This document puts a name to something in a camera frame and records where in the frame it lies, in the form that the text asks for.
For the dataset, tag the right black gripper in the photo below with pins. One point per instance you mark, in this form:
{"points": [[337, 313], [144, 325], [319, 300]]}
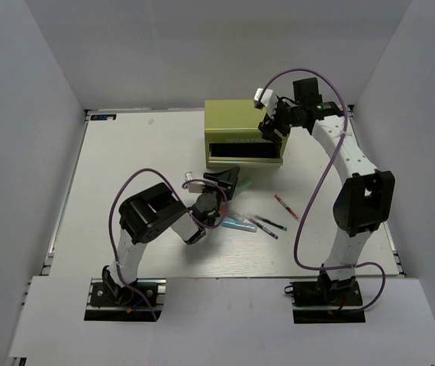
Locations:
{"points": [[269, 125]]}

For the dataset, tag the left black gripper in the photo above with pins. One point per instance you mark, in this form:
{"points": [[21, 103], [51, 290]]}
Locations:
{"points": [[227, 179]]}

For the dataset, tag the green highlighter marker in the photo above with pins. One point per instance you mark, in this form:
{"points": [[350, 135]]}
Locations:
{"points": [[244, 185]]}

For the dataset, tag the orange highlighter marker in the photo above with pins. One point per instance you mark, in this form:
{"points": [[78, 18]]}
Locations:
{"points": [[231, 214]]}

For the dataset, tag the green gel pen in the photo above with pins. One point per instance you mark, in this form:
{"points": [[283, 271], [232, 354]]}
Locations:
{"points": [[267, 221]]}

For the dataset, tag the blue highlighter marker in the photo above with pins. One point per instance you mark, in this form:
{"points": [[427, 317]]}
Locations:
{"points": [[237, 225]]}

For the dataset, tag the purple gel pen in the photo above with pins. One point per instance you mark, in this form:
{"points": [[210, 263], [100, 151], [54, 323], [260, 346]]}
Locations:
{"points": [[262, 227]]}

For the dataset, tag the red gel pen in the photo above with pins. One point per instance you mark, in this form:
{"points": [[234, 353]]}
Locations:
{"points": [[288, 208]]}

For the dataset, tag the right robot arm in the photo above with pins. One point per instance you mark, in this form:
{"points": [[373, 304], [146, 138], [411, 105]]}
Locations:
{"points": [[365, 198]]}

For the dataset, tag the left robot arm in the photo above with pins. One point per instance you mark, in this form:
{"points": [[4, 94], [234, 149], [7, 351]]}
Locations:
{"points": [[144, 216]]}

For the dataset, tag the green metal tool chest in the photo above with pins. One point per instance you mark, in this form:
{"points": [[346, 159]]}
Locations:
{"points": [[234, 121]]}

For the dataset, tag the left blue table label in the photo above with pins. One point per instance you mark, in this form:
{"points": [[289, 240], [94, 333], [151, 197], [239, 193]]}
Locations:
{"points": [[103, 117]]}

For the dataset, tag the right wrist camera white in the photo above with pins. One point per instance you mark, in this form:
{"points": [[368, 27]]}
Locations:
{"points": [[267, 99]]}

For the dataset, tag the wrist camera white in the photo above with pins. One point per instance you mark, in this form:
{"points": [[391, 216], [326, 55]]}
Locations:
{"points": [[267, 99], [191, 185]]}

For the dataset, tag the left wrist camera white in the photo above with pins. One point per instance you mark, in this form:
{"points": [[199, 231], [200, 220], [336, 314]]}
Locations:
{"points": [[191, 185]]}

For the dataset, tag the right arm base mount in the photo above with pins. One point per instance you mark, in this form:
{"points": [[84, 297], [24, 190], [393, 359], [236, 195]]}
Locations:
{"points": [[312, 306]]}

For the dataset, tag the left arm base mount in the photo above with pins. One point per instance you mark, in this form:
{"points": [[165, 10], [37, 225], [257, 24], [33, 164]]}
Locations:
{"points": [[103, 307]]}

